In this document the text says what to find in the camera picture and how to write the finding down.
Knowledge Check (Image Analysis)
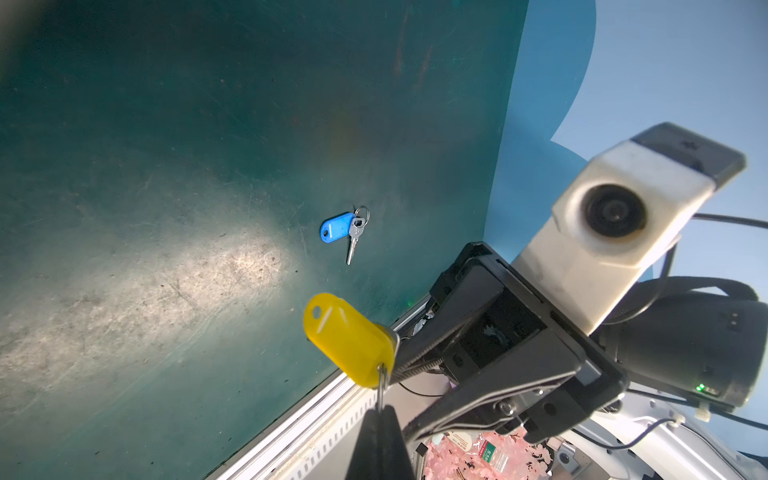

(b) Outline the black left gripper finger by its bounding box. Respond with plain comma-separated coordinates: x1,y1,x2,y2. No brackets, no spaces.
345,405,416,480

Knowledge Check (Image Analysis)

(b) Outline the yellow key tag with ring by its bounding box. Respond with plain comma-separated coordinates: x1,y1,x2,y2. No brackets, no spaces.
303,293,400,411

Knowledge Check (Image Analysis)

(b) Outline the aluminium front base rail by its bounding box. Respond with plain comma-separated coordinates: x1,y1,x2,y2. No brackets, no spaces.
203,294,437,479

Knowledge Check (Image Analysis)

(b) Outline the blue key tag with key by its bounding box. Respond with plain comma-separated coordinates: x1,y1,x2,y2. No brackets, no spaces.
319,206,371,265

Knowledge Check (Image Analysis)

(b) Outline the green table mat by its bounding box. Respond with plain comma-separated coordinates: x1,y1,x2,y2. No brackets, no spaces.
1,1,527,479

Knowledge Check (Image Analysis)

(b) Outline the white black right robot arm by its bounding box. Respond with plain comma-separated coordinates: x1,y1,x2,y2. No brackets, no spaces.
391,243,767,479

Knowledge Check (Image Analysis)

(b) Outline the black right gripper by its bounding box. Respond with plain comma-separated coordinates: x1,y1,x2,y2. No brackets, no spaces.
389,242,628,444

